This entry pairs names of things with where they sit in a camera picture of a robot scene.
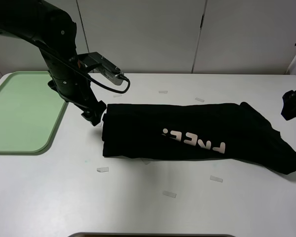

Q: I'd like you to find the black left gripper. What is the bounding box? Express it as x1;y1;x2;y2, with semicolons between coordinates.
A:
48;79;106;126

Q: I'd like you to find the black short sleeve shirt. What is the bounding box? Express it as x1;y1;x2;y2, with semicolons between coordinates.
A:
102;102;296;175

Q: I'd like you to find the clear tape lower middle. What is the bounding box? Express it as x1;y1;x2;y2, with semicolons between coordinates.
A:
141;158;151;165

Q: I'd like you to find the clear tape front left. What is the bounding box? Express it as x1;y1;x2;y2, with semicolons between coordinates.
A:
97;167;109;173

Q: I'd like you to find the green plastic tray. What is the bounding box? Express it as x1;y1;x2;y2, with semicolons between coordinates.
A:
0;72;67;155

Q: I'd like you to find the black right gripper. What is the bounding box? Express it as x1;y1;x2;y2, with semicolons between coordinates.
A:
281;90;296;120

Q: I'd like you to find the clear tape front right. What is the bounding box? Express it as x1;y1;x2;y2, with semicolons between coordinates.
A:
210;175;223;183

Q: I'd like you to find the clear tape front centre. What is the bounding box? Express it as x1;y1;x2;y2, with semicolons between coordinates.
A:
162;191;177;198

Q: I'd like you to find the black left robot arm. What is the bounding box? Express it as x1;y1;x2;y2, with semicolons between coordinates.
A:
0;0;106;126

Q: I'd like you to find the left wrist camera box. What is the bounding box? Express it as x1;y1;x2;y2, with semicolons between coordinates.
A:
78;52;123;86

